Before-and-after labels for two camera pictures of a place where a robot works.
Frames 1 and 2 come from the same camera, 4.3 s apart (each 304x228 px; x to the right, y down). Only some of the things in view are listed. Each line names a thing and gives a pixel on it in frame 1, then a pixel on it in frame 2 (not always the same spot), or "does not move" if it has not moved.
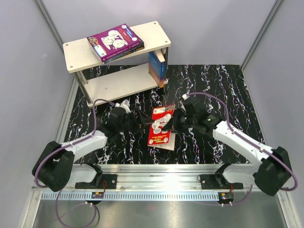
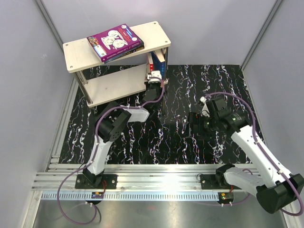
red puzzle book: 157,137 -> 150,62
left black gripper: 140,122 -> 147,84
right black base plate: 210,182 does not move
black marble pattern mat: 220,89 does not move
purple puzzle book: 111,42 does not move
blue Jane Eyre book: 156,69 does not move
